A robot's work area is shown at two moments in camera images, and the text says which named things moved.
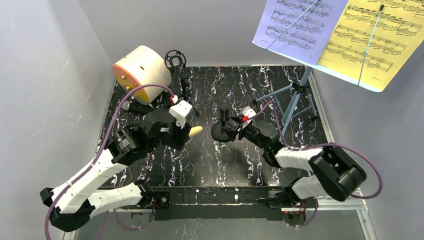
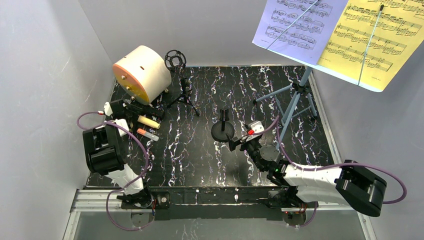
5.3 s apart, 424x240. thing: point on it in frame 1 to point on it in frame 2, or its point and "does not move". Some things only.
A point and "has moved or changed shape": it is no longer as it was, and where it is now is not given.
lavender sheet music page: [300, 28] does not move
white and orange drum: [144, 65] does not move
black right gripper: [237, 131] to [243, 141]
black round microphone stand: [220, 131] does not move
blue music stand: [291, 101] does not move
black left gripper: [180, 135] to [145, 111]
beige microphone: [195, 130] has moved or changed shape
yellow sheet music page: [374, 39] does not move
